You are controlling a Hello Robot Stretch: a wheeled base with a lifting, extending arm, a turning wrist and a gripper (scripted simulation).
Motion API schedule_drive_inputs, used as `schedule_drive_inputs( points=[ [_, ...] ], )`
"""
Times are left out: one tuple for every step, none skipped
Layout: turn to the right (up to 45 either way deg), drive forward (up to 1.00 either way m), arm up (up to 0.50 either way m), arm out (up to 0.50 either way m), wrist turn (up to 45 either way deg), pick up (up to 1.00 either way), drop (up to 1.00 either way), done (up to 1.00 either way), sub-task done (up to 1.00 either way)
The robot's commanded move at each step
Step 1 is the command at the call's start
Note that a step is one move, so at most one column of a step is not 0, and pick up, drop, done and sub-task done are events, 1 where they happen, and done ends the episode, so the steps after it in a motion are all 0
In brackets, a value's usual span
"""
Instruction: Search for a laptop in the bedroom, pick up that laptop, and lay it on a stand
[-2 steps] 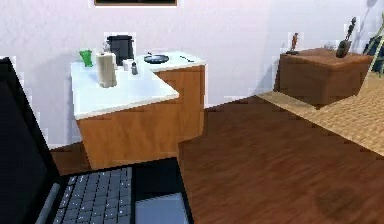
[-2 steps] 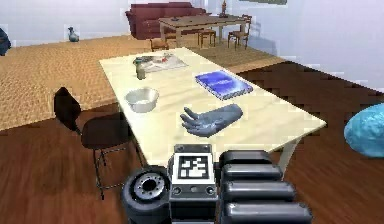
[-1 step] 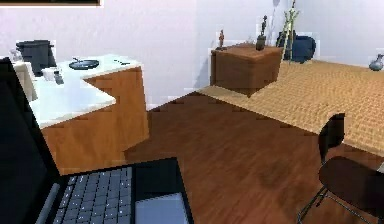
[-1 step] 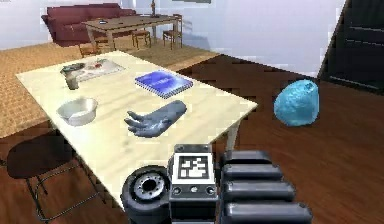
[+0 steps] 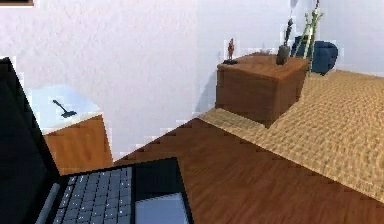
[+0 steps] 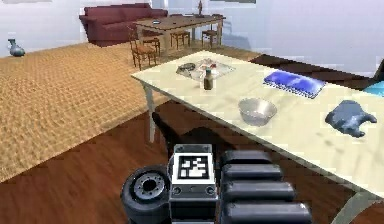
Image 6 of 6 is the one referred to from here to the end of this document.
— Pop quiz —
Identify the brown pepper bottle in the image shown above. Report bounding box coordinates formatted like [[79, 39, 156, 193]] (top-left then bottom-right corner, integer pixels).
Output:
[[203, 68, 214, 91]]

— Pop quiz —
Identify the grey blue vase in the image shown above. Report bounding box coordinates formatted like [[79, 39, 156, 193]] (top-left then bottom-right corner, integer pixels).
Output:
[[7, 38, 26, 58]]

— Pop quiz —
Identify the dark red sofa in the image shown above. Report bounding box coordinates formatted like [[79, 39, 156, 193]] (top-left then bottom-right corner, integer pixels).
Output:
[[78, 2, 169, 47]]

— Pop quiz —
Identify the dark statuette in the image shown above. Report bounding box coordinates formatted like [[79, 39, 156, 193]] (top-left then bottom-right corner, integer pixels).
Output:
[[195, 0, 206, 18]]

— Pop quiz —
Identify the brown wooden chair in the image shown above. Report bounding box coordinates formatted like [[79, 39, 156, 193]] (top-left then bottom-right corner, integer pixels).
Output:
[[201, 29, 221, 49], [127, 24, 158, 71], [169, 30, 192, 50], [141, 29, 162, 57]]

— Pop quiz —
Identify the grey metal bowl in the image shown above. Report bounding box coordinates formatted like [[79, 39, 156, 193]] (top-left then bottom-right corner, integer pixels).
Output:
[[237, 97, 278, 127]]

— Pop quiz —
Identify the brown wooden dining table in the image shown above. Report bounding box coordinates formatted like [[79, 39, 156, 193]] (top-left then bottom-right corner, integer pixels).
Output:
[[132, 14, 227, 56]]

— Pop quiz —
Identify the pale newspaper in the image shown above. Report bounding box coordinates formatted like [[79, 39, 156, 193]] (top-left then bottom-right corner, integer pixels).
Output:
[[175, 57, 236, 83]]

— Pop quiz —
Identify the turquoise laptop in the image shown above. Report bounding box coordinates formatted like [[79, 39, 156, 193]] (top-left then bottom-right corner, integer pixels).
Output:
[[362, 59, 384, 98]]

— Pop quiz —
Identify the grey game controller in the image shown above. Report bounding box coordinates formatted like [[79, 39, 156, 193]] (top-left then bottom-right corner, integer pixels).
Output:
[[324, 99, 378, 139]]

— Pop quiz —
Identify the blue notebook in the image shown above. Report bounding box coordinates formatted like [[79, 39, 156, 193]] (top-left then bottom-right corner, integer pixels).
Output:
[[262, 69, 327, 100]]

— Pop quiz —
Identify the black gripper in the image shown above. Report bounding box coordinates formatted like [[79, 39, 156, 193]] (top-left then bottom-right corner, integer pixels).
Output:
[[120, 164, 172, 224]]

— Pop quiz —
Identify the cream long table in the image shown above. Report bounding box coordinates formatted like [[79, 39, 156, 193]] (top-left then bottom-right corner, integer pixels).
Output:
[[130, 49, 384, 224]]

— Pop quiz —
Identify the grey round dish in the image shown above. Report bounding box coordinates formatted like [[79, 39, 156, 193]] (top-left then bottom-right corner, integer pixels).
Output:
[[177, 62, 197, 76]]

